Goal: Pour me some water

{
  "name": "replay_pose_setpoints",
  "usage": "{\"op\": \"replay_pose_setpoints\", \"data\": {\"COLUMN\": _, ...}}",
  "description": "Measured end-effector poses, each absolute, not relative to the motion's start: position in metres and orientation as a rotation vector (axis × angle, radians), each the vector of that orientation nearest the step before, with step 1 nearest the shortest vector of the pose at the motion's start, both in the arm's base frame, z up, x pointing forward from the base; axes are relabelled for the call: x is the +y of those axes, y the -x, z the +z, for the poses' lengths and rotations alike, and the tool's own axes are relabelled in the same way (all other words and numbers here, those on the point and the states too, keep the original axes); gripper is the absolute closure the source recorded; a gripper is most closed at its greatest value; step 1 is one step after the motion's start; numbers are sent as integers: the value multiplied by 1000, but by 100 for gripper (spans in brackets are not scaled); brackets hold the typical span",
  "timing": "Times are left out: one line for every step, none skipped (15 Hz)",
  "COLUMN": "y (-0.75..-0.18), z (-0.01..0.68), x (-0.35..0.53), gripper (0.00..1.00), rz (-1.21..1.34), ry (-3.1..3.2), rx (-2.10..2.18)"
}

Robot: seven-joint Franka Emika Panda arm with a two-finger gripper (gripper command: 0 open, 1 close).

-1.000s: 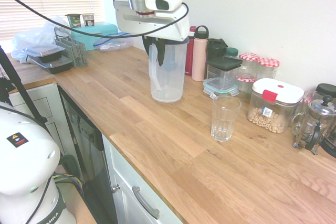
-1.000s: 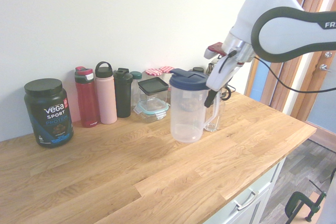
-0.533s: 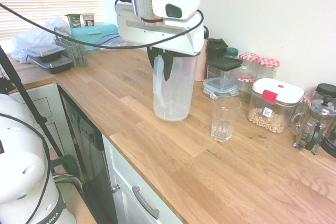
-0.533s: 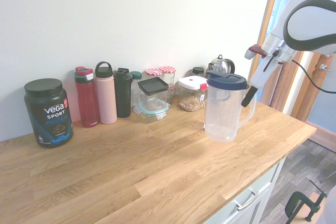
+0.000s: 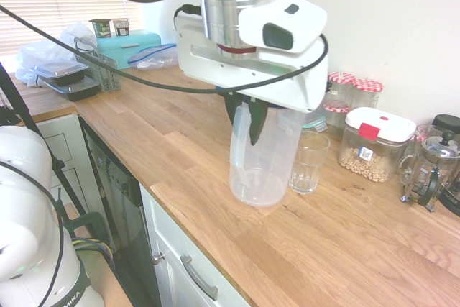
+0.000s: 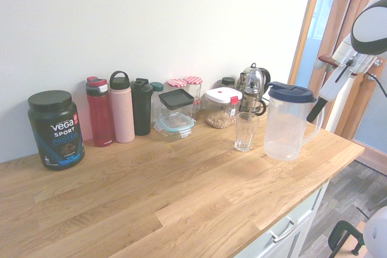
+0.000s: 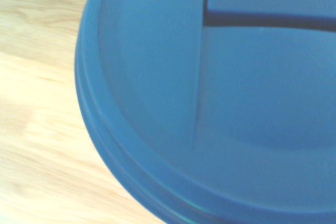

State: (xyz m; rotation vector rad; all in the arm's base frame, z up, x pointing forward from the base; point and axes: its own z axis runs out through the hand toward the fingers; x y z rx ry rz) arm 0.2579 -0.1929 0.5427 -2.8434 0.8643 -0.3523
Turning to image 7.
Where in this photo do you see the clear pitcher with blue lid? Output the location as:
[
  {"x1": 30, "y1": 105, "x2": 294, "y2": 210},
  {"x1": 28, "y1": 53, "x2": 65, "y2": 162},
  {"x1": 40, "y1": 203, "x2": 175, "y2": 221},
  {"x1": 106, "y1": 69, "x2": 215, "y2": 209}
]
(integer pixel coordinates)
[{"x1": 74, "y1": 0, "x2": 336, "y2": 224}]

